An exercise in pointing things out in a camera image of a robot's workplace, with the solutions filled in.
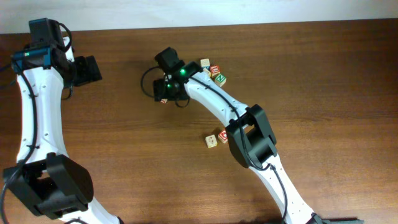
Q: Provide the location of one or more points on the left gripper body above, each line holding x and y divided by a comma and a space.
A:
86, 73

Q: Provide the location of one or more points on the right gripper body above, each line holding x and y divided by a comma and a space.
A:
166, 89

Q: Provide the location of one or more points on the cream block with red side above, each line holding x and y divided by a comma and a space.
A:
163, 100

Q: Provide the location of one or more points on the green letter N block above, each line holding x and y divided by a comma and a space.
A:
220, 80

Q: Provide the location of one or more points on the cream block with blue side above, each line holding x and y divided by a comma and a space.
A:
211, 141

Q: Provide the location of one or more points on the red letter O block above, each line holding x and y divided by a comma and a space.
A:
222, 136

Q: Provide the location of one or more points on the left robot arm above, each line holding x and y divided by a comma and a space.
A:
44, 179

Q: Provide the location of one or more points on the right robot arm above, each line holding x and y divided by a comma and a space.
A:
250, 137

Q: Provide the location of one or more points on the cream picture block middle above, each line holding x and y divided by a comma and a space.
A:
207, 72

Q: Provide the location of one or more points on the cream picture block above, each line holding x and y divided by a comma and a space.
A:
205, 63
207, 72

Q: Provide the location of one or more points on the cream picture block top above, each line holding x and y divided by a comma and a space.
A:
205, 63

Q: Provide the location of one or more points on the red letter U block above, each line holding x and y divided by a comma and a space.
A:
215, 70

